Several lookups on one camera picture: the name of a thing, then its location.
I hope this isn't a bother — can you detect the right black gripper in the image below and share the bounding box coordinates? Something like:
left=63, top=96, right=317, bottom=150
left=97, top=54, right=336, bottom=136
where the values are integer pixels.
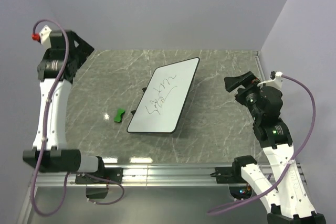
left=224, top=71, right=263, bottom=121

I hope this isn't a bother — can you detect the white whiteboard black frame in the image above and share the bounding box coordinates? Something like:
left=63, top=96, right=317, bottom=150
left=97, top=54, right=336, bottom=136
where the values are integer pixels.
left=127, top=57, right=200, bottom=133

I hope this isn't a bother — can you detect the green whiteboard eraser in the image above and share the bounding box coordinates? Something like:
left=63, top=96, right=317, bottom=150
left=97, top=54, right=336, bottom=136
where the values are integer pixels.
left=113, top=108, right=125, bottom=123

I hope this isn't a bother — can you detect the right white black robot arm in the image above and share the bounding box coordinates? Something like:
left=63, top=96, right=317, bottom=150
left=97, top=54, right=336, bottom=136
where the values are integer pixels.
left=224, top=71, right=326, bottom=223

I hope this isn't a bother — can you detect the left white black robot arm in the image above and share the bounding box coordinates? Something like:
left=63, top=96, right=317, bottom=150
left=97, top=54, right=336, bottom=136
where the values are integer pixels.
left=23, top=26, right=107, bottom=183

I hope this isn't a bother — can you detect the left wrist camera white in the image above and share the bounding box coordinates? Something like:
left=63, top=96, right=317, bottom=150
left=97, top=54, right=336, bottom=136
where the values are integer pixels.
left=31, top=25, right=52, bottom=49

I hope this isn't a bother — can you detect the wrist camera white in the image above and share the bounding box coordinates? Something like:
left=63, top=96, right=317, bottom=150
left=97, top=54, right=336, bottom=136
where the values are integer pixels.
left=31, top=25, right=52, bottom=49
left=257, top=71, right=283, bottom=90

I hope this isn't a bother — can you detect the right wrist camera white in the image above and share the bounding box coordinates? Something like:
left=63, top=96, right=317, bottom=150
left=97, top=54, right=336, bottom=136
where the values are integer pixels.
left=257, top=71, right=283, bottom=90

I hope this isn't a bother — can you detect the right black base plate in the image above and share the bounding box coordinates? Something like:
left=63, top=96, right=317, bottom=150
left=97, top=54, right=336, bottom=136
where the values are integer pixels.
left=210, top=166, right=244, bottom=184

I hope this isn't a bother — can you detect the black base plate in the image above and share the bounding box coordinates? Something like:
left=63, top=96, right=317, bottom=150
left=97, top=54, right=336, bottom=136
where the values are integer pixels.
left=210, top=166, right=244, bottom=184
left=75, top=167, right=123, bottom=185

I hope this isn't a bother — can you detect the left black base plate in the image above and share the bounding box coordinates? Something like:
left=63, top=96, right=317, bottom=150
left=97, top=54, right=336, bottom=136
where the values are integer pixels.
left=75, top=167, right=123, bottom=185

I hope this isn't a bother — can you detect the aluminium front rail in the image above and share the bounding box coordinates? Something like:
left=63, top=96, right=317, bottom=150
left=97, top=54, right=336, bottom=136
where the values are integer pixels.
left=33, top=164, right=307, bottom=187

